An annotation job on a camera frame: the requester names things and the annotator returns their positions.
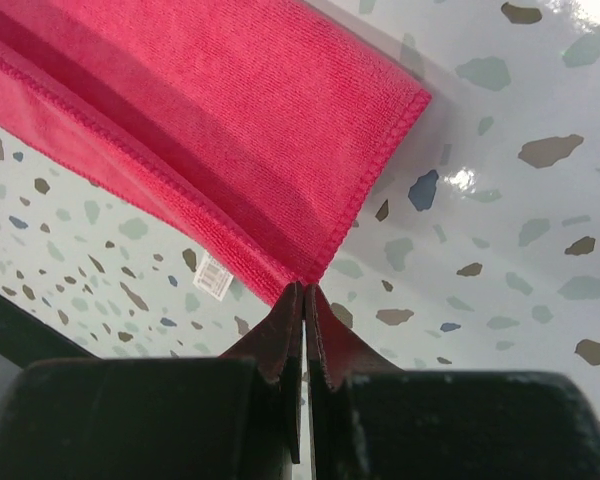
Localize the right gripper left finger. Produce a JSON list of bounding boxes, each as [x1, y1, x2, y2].
[[0, 283, 303, 479]]

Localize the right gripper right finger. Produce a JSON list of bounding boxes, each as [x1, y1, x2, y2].
[[304, 285, 600, 479]]

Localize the pink towel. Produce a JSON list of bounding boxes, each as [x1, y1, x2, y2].
[[0, 1, 431, 303]]

